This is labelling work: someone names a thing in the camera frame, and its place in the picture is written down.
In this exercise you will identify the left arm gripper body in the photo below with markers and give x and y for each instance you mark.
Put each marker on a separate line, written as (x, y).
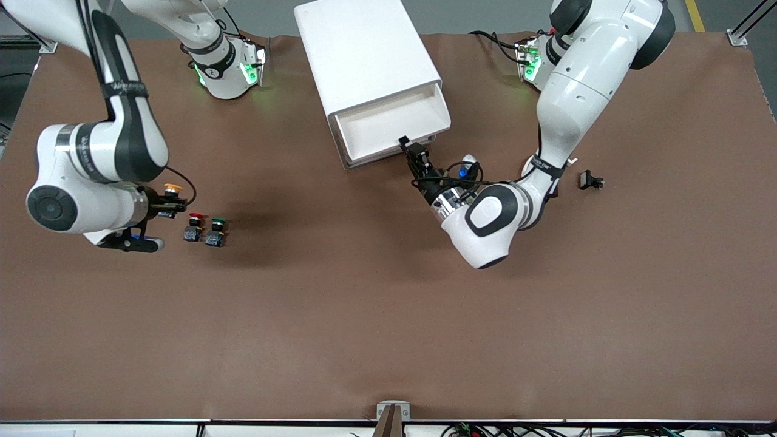
(429, 182)

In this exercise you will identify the green push button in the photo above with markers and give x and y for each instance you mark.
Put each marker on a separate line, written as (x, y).
(215, 235)

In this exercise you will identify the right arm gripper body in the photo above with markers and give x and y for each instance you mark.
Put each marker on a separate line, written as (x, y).
(155, 202)

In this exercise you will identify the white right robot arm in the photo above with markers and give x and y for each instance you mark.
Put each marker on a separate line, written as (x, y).
(91, 152)

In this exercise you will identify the black small clip part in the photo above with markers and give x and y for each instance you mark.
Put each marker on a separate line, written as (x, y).
(587, 179)

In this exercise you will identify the yellow push button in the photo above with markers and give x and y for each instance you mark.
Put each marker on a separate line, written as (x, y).
(172, 188)

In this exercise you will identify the white table edge rail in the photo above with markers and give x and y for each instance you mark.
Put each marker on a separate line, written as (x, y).
(121, 431)

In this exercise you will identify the white curved plastic piece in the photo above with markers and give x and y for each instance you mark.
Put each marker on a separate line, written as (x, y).
(526, 165)

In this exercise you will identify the aluminium frame profile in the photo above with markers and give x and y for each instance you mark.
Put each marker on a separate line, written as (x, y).
(51, 47)
(753, 21)

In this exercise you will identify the grey metal bracket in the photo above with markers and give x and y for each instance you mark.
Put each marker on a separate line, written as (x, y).
(393, 405)

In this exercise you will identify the red push button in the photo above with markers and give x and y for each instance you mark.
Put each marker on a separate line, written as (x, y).
(193, 230)

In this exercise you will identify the brown table cover sheet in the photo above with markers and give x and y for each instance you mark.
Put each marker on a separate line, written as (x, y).
(388, 303)

